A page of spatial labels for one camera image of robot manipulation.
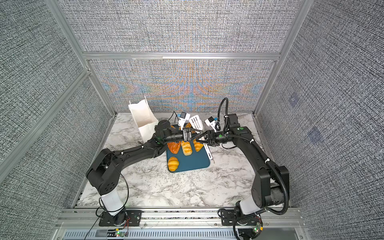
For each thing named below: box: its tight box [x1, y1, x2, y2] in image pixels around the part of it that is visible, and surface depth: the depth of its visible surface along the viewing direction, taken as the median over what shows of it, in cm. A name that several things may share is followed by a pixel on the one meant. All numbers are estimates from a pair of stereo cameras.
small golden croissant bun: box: [167, 156, 180, 172], surface depth 91 cm
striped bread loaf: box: [181, 140, 193, 156], surface depth 96 cm
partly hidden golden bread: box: [193, 139, 204, 152], surface depth 99 cm
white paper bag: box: [128, 96, 159, 143], surface depth 85 cm
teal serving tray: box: [166, 141, 210, 172], surface depth 94 cm
